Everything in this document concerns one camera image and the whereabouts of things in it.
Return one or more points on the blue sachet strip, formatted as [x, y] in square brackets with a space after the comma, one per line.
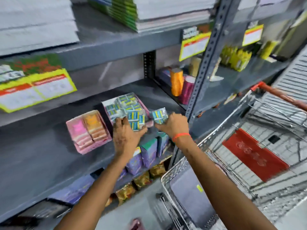
[136, 118]

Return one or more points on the person's right hand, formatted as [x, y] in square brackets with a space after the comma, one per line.
[176, 125]

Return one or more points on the gold snack packet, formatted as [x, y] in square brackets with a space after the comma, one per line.
[126, 192]
[157, 170]
[142, 180]

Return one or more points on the small yellow price label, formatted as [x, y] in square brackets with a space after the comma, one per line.
[252, 35]

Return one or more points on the small blue sachet packet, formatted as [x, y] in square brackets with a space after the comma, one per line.
[160, 115]

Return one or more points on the person's right forearm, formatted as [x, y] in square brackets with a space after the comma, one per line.
[215, 186]

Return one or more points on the person's left hand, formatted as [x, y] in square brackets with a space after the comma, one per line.
[123, 141]

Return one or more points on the purple box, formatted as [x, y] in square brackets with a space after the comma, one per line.
[163, 143]
[134, 162]
[149, 152]

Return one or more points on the tall yellow pack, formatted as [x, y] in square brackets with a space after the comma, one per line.
[269, 49]

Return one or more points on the red cart seat flap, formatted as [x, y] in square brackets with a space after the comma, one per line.
[255, 155]

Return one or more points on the stack of green-edged notebooks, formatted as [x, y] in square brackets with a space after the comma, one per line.
[153, 11]

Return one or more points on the pink cylindrical pack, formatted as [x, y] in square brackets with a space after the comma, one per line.
[187, 90]

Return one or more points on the orange cylindrical pack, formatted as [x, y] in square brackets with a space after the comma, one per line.
[176, 82]

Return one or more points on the row of yellow packs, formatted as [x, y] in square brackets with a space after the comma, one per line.
[236, 58]

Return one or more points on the person's left forearm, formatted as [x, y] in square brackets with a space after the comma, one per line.
[96, 196]

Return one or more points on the stack of white paper sheets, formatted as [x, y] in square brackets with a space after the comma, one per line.
[33, 23]

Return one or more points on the person's left thumb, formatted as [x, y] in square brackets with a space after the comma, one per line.
[142, 131]

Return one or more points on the large yellow price label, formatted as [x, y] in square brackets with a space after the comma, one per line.
[33, 86]

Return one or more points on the grey flat board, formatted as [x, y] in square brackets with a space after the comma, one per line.
[191, 198]

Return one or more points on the pink display box of blue sachets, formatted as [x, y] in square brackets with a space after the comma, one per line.
[124, 104]

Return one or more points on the orange wristband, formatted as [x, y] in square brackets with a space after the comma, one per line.
[181, 135]

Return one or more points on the person's right thumb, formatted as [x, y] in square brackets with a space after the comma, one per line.
[160, 126]

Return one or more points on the purple flat package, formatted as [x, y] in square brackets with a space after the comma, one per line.
[72, 191]

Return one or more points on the medium yellow price label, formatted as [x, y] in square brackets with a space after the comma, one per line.
[194, 44]

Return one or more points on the metal shopping cart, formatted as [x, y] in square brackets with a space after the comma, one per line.
[239, 165]

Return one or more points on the beige pack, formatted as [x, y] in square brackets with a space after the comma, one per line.
[195, 66]

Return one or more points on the grey metal shelf rack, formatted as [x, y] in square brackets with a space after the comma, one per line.
[108, 40]

